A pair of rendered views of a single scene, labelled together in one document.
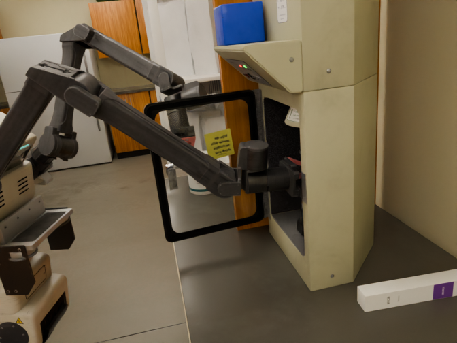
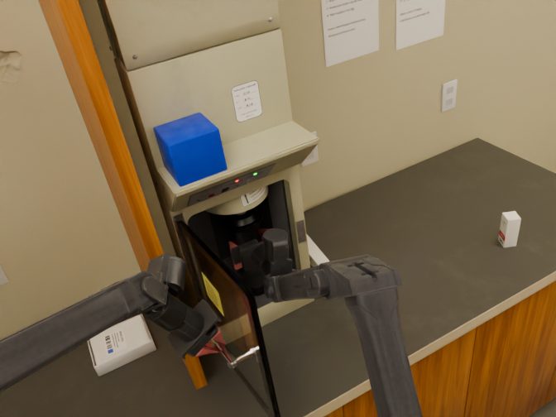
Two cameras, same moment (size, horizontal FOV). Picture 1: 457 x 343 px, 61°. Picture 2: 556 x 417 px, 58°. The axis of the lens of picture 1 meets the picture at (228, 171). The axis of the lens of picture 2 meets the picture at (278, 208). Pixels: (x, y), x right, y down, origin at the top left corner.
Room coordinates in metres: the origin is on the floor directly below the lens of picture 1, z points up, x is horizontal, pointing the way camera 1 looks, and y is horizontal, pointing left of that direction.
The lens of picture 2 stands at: (1.07, 0.83, 1.99)
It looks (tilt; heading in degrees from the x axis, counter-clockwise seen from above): 35 degrees down; 257
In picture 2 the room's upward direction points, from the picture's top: 9 degrees counter-clockwise
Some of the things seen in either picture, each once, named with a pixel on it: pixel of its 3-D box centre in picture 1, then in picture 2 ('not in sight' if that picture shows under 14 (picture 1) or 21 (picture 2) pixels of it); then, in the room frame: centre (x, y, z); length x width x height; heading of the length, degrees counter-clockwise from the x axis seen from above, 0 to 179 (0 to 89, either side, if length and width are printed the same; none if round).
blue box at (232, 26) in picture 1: (238, 24); (190, 148); (1.02, -0.06, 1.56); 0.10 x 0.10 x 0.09; 10
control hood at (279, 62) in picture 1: (251, 66); (242, 173); (0.93, -0.08, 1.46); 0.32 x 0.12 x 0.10; 10
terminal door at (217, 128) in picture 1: (209, 167); (227, 323); (1.04, 0.05, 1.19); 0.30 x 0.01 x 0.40; 106
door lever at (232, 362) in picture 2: not in sight; (232, 347); (1.05, 0.13, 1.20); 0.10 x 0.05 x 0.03; 106
